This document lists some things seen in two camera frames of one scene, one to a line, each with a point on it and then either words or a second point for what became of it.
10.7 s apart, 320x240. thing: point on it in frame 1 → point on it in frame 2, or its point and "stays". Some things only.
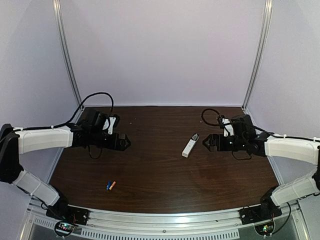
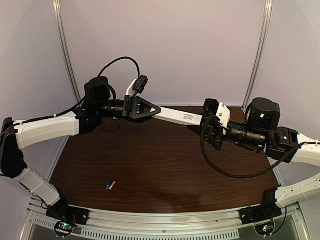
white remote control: [186, 151] → [178, 117]
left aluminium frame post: [65, 47] stays
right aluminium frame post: [267, 24] stays
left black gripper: [113, 145] → [135, 113]
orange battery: [113, 184] stays
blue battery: [108, 186] stays
